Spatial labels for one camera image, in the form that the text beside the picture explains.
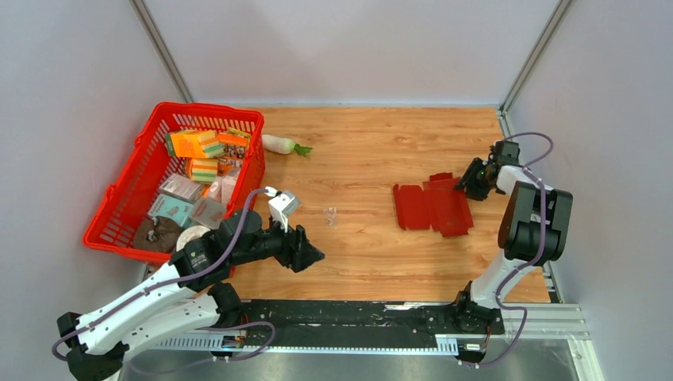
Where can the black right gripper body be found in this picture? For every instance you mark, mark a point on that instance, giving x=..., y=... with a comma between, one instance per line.
x=477, y=186

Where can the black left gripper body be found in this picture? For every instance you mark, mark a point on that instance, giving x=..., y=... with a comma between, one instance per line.
x=285, y=252

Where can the red paper box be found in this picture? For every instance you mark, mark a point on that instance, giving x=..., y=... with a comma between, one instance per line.
x=435, y=204

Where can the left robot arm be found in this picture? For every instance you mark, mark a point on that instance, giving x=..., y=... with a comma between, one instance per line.
x=188, y=292

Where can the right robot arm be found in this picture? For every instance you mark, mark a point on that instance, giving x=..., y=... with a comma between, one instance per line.
x=533, y=232

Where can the orange snack box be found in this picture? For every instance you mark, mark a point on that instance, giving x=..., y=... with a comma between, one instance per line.
x=235, y=144

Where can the clear plastic scrap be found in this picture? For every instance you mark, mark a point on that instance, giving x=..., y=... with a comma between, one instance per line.
x=331, y=217

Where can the grey pink packet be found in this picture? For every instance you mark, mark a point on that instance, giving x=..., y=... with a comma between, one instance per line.
x=207, y=212

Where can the pink white carton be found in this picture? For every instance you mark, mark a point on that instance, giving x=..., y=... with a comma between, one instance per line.
x=221, y=189

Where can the white tape roll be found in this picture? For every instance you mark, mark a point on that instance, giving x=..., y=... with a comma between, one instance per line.
x=190, y=234

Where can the white radish toy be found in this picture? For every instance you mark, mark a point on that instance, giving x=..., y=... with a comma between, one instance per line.
x=283, y=145

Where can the orange sponge pack lower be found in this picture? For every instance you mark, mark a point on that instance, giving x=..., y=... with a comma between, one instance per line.
x=201, y=170

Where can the orange sponge pack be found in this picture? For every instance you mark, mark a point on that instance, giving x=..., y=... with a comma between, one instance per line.
x=194, y=144
x=201, y=170

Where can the brown pouch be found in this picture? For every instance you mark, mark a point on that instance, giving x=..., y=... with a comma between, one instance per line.
x=157, y=234

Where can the teal packet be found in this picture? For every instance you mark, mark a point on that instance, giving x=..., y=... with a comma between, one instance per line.
x=176, y=210

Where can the orange sponge pack upper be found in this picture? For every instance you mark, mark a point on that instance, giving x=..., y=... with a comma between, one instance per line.
x=194, y=144

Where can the red plastic basket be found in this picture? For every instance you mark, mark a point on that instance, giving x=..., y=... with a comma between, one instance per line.
x=126, y=202

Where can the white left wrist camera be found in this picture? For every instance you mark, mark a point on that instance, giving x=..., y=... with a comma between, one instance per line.
x=281, y=205

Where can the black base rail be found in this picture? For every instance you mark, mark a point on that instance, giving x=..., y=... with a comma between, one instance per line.
x=353, y=324

